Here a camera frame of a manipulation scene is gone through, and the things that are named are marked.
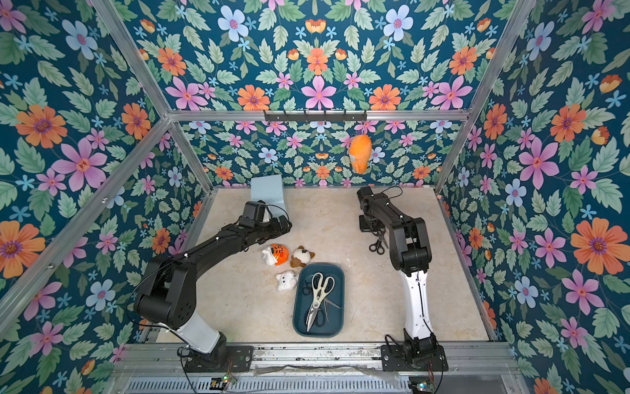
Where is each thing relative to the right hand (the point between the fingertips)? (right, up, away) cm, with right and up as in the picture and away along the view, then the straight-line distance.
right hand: (373, 226), depth 105 cm
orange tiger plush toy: (-39, -10, -14) cm, 43 cm away
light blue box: (-44, +16, -6) cm, 47 cm away
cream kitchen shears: (-21, -20, -19) cm, 35 cm away
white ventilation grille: (-36, -44, -34) cm, 66 cm away
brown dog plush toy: (-30, -11, -11) cm, 34 cm away
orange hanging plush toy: (-6, +31, -8) cm, 32 cm away
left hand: (-35, +2, -12) cm, 38 cm away
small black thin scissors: (-20, -24, -21) cm, 38 cm away
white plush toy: (-34, -18, -18) cm, 43 cm away
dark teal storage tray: (-27, -24, -19) cm, 41 cm away
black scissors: (+1, -8, -6) cm, 10 cm away
